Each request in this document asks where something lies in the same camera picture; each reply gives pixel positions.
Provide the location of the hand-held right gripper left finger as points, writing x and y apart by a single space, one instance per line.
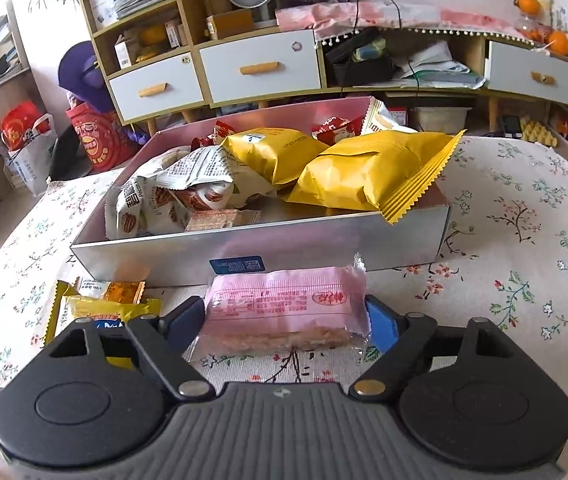
183 322

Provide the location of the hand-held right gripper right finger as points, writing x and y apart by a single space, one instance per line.
381 322

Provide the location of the pink snack packet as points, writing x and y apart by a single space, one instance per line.
284 305

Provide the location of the pink cardboard box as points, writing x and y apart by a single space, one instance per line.
314 245

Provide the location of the orange wafer packet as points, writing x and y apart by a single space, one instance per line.
221 220

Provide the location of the white and red snack packet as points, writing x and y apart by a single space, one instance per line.
206 200
133 210

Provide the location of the grey snack packet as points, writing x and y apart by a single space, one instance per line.
198 162

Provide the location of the small orange snack packet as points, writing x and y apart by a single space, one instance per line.
123 290

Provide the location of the yellow snack bar packet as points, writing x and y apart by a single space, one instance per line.
113 308

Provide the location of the floral cloth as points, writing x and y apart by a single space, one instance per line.
514 240

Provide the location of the black flat case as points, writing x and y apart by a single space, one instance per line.
66 160

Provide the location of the red round-print bag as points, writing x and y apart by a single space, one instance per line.
98 140

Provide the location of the clear storage bin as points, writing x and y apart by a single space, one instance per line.
439 119

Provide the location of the white paper bag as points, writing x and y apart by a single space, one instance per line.
33 165

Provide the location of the black handheld device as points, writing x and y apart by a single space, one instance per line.
510 124

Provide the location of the small white drawer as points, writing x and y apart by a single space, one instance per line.
173 80

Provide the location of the wide white drawer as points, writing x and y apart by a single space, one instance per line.
229 80

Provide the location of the yellow egg tray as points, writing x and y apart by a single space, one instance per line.
539 132

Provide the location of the black storage bin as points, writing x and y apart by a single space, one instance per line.
359 72

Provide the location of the red gift bag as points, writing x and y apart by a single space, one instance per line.
18 125

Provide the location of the pile of white bags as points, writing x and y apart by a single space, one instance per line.
434 60

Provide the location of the purple hat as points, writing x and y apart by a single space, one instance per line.
76 72

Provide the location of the yellow and blue cloth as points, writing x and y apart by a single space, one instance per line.
371 49

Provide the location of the white carton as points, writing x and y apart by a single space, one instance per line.
124 55

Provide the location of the yellow round object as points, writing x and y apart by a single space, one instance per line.
151 36

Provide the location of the wooden box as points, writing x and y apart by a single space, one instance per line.
229 25

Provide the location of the pink cloth with tassels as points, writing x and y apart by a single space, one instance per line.
414 15

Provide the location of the wooden cabinet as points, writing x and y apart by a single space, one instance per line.
186 10

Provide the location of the glass jar of oranges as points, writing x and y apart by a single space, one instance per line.
531 30

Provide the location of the orange fruit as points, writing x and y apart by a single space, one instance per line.
559 42
526 2

